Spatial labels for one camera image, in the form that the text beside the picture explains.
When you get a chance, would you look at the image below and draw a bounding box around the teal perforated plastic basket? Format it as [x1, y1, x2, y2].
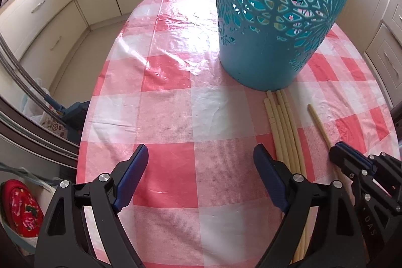
[216, 0, 347, 91]

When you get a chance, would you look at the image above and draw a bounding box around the red white checkered tablecloth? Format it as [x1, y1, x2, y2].
[77, 0, 399, 267]

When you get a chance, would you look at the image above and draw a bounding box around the blue dustpan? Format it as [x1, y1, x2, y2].
[63, 101, 90, 145]

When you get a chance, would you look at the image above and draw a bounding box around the blue broom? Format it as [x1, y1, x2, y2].
[1, 36, 65, 122]

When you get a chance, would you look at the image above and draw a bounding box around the single separate wooden chopstick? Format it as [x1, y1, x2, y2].
[307, 103, 350, 190]

